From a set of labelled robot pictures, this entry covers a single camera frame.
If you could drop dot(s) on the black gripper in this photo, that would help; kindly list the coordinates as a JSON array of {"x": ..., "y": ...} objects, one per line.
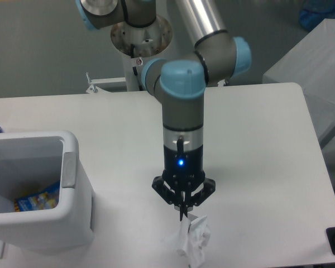
[{"x": 183, "y": 172}]

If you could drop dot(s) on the white plastic wrapper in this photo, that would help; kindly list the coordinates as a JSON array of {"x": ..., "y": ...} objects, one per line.
[{"x": 190, "y": 239}]

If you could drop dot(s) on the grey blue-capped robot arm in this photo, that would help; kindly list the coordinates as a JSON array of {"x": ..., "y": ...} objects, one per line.
[{"x": 179, "y": 85}]

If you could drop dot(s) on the white plastic trash can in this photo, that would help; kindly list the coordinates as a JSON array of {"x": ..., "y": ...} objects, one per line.
[{"x": 30, "y": 162}]

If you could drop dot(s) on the blue yellow snack bag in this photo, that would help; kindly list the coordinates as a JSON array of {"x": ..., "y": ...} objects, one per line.
[{"x": 48, "y": 198}]

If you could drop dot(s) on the grey covered box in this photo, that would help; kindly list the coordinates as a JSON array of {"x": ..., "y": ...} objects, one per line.
[{"x": 311, "y": 64}]

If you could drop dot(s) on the blue plastic bag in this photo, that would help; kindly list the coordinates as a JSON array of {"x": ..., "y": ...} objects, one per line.
[{"x": 312, "y": 13}]

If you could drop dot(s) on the white table clamp bracket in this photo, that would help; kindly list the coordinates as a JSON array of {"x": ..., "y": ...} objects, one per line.
[{"x": 106, "y": 84}]

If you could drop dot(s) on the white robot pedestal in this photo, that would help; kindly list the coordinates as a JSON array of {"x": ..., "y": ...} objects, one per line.
[{"x": 140, "y": 45}]

